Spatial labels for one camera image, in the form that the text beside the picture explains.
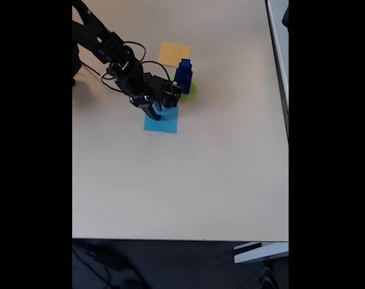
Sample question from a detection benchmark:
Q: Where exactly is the green paper square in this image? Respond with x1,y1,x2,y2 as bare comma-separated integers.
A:
169,76,198,104

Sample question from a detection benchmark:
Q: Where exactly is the large blue cube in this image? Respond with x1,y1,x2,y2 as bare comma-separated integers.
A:
179,77,194,95

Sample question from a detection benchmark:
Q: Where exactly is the medium blue cube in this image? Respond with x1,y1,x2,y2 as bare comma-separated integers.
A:
174,66,195,84

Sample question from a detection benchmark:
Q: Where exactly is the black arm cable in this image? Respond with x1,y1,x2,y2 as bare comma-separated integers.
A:
100,41,147,93

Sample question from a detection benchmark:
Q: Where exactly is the white neighbouring table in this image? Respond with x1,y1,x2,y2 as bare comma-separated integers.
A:
265,0,289,141

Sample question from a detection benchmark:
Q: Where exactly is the black floor cable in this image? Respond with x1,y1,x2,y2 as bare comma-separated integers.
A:
72,243,149,289

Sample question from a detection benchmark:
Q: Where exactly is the orange paper square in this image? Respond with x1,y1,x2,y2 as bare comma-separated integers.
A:
156,41,191,68

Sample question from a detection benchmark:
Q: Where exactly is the light blue paper square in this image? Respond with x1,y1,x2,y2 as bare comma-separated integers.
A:
143,105,180,135

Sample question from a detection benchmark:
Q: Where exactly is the white table foot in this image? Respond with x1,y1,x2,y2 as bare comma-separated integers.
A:
233,241,289,265

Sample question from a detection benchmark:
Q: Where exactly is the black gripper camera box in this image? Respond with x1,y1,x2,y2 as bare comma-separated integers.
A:
149,75,184,108

